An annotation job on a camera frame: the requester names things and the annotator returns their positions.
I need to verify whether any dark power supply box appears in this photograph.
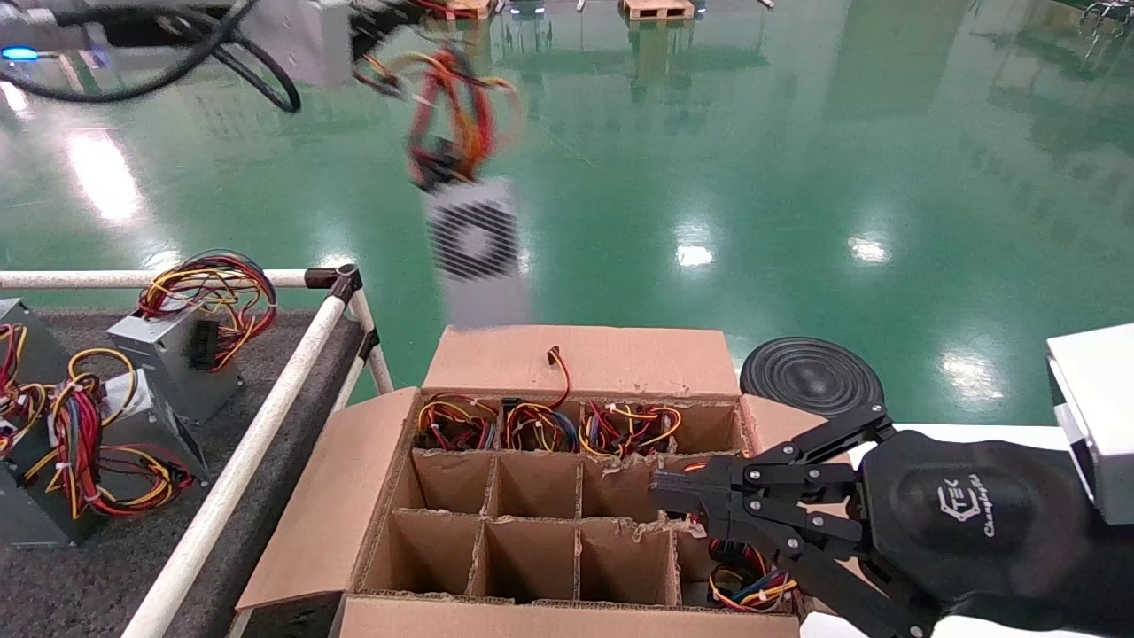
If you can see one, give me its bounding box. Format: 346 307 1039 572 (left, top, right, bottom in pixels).
0 443 105 552

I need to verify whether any silver power supply, red bundle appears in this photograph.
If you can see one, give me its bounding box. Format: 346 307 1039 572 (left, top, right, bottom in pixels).
27 348 211 521

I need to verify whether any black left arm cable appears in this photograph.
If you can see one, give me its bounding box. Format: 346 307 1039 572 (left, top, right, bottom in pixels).
0 0 304 114

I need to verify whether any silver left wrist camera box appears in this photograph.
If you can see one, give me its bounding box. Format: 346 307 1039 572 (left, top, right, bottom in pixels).
243 0 357 90

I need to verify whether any black ribbed round disc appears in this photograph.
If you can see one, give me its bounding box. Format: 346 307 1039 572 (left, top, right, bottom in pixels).
740 337 885 420

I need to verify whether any power supply with vent grille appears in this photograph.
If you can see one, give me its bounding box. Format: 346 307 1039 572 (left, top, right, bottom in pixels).
354 44 534 331

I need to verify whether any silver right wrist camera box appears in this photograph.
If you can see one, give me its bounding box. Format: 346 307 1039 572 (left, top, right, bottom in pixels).
1045 323 1134 525

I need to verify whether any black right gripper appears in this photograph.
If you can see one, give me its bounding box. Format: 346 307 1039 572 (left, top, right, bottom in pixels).
649 403 1095 638

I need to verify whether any metal cart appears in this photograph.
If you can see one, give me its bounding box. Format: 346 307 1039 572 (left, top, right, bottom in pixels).
1079 0 1134 29

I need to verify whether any black pipe corner connector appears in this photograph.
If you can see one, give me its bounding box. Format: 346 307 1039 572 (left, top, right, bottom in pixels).
305 264 364 307

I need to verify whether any partitioned brown cardboard box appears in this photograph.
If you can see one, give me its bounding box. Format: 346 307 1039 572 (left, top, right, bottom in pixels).
235 323 853 638

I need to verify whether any short white pipe leg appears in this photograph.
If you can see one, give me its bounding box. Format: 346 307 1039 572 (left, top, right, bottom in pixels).
348 291 395 396

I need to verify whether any silver power supply, wire loop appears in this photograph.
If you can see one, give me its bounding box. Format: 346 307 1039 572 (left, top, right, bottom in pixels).
106 251 278 424

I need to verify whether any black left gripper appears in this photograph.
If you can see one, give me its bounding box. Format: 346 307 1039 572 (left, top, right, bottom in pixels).
96 0 423 49

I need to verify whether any grey power supply with wires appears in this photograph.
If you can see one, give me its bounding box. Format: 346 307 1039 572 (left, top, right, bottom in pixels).
0 299 72 455

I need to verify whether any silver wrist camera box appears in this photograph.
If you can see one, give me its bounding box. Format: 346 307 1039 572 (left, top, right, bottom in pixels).
1045 323 1134 525
243 0 357 90

